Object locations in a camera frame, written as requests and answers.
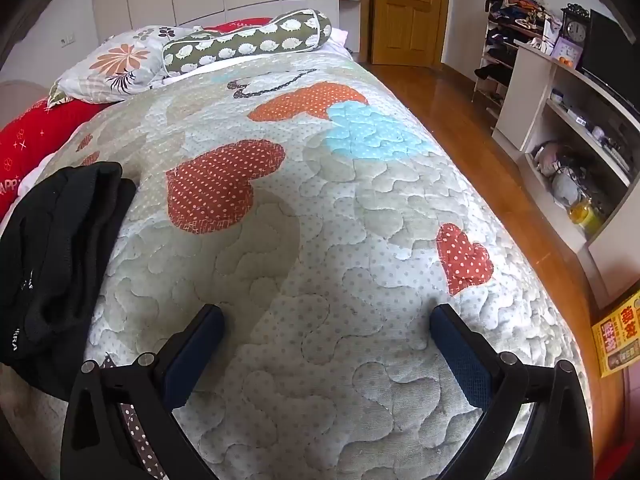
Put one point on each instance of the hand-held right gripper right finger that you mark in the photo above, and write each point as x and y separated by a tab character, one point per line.
465	360

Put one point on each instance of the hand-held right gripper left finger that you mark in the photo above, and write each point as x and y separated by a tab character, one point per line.
195	355

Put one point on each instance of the black pants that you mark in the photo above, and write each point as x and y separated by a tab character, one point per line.
60	240

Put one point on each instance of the yellow printed poster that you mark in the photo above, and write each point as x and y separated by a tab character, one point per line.
617	340

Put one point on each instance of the heart patterned quilt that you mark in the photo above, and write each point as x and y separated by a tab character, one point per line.
325	260

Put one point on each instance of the red printed pillow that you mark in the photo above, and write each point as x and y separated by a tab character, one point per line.
35	135

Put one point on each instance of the white shelf cabinet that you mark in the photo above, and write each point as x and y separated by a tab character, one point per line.
530	95

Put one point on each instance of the small white jar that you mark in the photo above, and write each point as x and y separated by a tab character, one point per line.
556	96

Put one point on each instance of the floral pillow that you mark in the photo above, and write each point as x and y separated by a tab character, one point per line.
115	65

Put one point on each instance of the shoe rack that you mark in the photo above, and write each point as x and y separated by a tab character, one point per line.
500	55

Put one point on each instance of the beige rounded headboard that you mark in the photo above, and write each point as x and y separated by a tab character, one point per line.
20	100

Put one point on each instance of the green patterned bolster pillow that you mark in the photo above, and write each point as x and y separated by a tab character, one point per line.
240	42

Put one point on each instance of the small purple clock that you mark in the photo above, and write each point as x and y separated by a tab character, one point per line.
567	54

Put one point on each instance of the black television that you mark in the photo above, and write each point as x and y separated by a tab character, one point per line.
607	55

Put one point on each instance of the black ornate clock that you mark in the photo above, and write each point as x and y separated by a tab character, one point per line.
576	27

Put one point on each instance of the wooden door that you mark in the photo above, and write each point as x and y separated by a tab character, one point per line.
407	10

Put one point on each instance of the wall socket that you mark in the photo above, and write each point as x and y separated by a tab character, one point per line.
67	39

